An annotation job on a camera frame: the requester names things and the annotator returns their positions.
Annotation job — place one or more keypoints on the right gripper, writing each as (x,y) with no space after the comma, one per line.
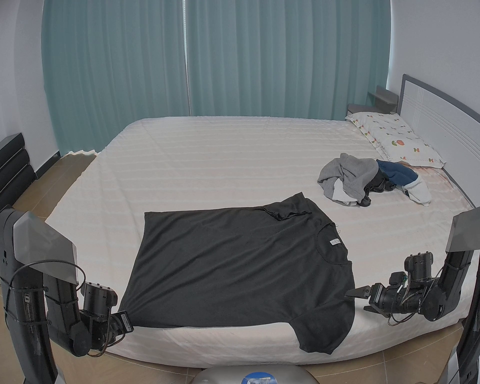
(383,300)

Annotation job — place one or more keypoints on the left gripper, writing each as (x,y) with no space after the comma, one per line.
(119,326)

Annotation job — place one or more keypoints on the black T-shirt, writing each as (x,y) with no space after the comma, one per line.
(232,270)

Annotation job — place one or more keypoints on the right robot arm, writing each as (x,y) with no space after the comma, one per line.
(453,273)

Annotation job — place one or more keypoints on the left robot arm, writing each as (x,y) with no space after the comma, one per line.
(41,243)

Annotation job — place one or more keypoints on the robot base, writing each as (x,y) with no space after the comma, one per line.
(255,375)

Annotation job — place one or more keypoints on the pile of clothes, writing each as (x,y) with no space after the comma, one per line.
(352,174)

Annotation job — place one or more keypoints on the bed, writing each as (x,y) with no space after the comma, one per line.
(225,157)

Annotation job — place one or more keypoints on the white printed pillow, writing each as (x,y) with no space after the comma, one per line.
(397,140)

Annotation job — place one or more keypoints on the black chest of drawers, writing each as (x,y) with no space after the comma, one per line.
(15,168)

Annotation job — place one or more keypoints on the grey bedside table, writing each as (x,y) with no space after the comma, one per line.
(384,96)

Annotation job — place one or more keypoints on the blue-green curtain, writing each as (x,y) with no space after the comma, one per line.
(281,56)
(112,75)

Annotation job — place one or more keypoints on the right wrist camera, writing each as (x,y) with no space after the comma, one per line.
(397,279)

